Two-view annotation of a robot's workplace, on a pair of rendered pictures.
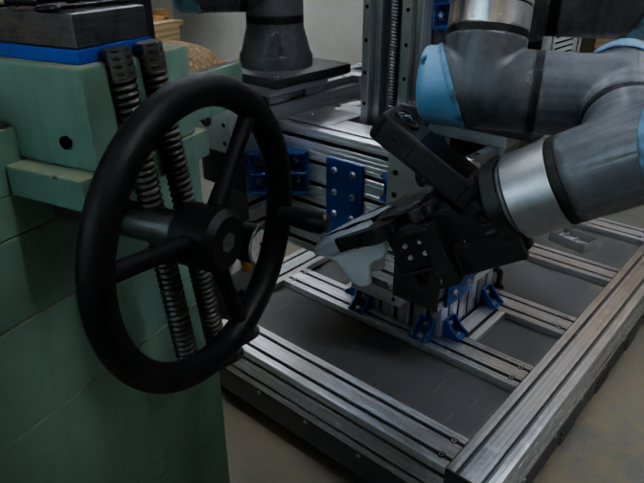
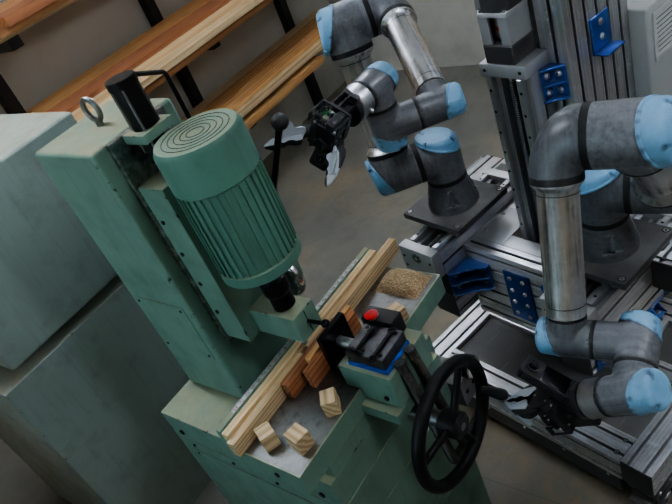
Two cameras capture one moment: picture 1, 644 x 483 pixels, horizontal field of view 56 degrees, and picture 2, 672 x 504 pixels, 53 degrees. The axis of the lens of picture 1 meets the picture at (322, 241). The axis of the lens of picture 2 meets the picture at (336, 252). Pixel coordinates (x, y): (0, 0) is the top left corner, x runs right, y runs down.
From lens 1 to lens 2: 0.97 m
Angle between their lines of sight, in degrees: 20
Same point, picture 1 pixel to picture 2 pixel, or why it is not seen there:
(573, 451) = not seen: outside the picture
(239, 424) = not seen: hidden behind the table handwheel
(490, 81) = (569, 346)
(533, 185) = (590, 407)
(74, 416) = (403, 483)
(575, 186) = (607, 410)
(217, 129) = (426, 266)
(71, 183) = (394, 416)
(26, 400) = (385, 485)
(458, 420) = (630, 422)
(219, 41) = not seen: hidden behind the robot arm
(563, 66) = (602, 339)
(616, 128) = (618, 391)
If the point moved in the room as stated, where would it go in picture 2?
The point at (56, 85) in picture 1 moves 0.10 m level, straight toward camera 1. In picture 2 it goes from (380, 382) to (396, 417)
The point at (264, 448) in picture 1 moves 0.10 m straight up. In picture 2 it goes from (500, 441) to (494, 422)
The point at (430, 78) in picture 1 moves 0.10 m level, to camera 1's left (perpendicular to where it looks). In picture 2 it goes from (541, 343) to (489, 350)
